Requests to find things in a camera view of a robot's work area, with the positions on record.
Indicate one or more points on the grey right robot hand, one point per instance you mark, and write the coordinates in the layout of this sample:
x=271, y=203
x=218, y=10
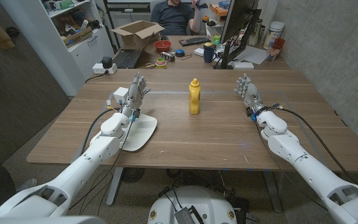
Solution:
x=250, y=93

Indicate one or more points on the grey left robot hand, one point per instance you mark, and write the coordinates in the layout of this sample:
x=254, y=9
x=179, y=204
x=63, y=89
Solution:
x=134, y=93

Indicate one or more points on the white cube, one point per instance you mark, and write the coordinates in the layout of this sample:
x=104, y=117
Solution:
x=120, y=93

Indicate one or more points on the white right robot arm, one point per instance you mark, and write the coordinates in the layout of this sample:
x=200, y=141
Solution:
x=306, y=165

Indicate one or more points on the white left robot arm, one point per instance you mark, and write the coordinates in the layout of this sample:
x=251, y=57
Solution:
x=82, y=168

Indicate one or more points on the white paper plate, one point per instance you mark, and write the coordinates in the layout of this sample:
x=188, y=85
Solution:
x=141, y=130

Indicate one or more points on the yellow mustard bottle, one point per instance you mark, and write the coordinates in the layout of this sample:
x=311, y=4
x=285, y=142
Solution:
x=194, y=99

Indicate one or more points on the dark steel bottle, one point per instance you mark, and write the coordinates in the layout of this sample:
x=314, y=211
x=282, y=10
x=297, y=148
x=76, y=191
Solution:
x=255, y=34

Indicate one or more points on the flat white box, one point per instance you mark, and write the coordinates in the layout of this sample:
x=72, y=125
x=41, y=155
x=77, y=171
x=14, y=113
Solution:
x=243, y=65

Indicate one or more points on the black laptop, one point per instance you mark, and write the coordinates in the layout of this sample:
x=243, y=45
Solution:
x=127, y=58

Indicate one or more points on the white paper sheet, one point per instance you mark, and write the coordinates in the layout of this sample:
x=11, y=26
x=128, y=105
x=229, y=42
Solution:
x=253, y=55

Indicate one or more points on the colourful tape roll stack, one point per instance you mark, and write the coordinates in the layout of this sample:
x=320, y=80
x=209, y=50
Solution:
x=161, y=63

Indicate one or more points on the black power adapter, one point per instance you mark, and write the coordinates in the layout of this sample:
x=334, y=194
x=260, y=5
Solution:
x=107, y=62

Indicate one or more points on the white power strip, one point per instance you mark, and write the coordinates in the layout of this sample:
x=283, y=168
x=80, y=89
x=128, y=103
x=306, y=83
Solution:
x=99, y=69

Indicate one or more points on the grey striped box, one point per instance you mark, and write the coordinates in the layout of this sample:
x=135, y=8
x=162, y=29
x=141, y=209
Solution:
x=167, y=56

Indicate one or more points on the red bowl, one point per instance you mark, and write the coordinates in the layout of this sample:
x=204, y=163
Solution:
x=163, y=46

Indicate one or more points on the dark blue mug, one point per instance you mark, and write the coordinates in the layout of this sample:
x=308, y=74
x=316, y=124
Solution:
x=209, y=54

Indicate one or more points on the open cardboard box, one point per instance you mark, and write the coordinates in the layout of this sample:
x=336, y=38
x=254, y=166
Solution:
x=135, y=35

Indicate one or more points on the blue round gadget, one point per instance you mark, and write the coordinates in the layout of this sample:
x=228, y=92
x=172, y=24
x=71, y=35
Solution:
x=180, y=53

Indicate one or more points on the white shelf cabinet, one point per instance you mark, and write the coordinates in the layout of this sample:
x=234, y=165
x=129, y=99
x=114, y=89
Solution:
x=85, y=53

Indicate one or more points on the green cup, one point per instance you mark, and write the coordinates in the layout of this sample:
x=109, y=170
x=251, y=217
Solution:
x=216, y=40

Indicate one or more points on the white canister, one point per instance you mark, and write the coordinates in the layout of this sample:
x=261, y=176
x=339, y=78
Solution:
x=273, y=34

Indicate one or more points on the small white box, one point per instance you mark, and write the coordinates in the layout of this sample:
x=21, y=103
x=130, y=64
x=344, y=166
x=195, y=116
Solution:
x=199, y=52

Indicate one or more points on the black monitor with stand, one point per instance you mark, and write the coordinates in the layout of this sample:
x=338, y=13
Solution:
x=238, y=18

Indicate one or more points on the black keyboard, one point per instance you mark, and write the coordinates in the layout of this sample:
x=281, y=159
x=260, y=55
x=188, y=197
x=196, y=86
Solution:
x=194, y=41

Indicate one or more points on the brown cardboard box with print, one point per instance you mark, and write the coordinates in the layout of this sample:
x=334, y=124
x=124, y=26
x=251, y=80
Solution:
x=79, y=36

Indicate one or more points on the black round fan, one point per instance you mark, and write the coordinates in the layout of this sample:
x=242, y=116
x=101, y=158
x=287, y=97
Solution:
x=132, y=175

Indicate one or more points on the person in dark shirt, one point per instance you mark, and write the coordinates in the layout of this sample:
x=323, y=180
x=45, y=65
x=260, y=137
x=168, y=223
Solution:
x=172, y=18

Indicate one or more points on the small orange jar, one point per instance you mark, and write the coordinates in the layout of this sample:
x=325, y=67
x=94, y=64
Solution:
x=205, y=18

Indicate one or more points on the orange box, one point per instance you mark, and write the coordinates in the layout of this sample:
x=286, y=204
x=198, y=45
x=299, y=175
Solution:
x=218, y=10

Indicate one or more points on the grey table leg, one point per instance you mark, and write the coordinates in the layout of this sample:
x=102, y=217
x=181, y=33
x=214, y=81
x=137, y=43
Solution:
x=114, y=188
x=273, y=193

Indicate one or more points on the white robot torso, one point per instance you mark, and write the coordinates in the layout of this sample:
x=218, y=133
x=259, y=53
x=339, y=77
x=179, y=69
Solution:
x=204, y=202

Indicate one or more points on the black device on torso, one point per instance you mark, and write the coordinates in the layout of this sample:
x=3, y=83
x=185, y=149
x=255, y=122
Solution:
x=185, y=216

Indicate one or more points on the white sneaker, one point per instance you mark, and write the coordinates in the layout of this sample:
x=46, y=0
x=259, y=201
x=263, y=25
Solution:
x=28, y=184

